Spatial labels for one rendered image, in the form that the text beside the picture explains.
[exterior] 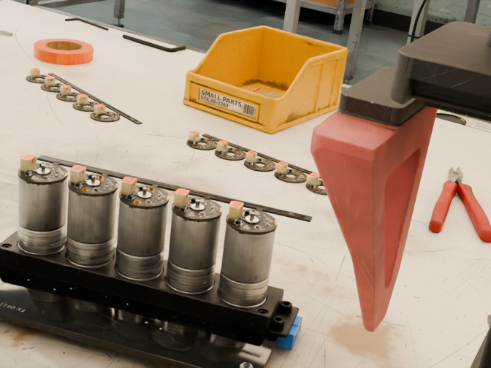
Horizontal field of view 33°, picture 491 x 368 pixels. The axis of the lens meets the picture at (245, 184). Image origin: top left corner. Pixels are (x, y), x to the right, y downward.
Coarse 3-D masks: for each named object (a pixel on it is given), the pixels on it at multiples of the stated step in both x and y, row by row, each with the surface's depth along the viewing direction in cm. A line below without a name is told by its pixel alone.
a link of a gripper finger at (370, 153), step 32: (352, 96) 25; (384, 96) 25; (320, 128) 24; (352, 128) 24; (384, 128) 24; (416, 128) 26; (320, 160) 24; (352, 160) 23; (384, 160) 24; (416, 160) 28; (352, 192) 24; (384, 192) 28; (416, 192) 28; (352, 224) 25; (384, 224) 28; (352, 256) 26; (384, 256) 28; (384, 288) 27
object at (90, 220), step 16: (80, 208) 41; (96, 208) 41; (112, 208) 42; (80, 224) 42; (96, 224) 42; (112, 224) 42; (80, 240) 42; (96, 240) 42; (112, 240) 43; (80, 256) 42; (96, 256) 42; (112, 256) 43
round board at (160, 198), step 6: (138, 186) 42; (144, 186) 42; (150, 186) 42; (120, 192) 41; (150, 192) 42; (156, 192) 42; (162, 192) 42; (120, 198) 41; (126, 198) 41; (132, 198) 41; (138, 198) 41; (156, 198) 41; (162, 198) 41; (168, 198) 41; (132, 204) 40; (138, 204) 40; (144, 204) 40; (150, 204) 40; (156, 204) 41; (162, 204) 41
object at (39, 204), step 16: (32, 176) 42; (32, 192) 42; (48, 192) 42; (64, 192) 43; (32, 208) 42; (48, 208) 42; (64, 208) 43; (32, 224) 42; (48, 224) 43; (64, 224) 44; (32, 240) 43; (48, 240) 43; (64, 240) 44
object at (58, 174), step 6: (36, 168) 43; (48, 168) 43; (54, 168) 43; (60, 168) 43; (18, 174) 42; (24, 174) 42; (30, 174) 42; (36, 174) 42; (54, 174) 42; (60, 174) 43; (66, 174) 43; (30, 180) 41; (36, 180) 41; (42, 180) 42; (48, 180) 42; (54, 180) 42; (60, 180) 42
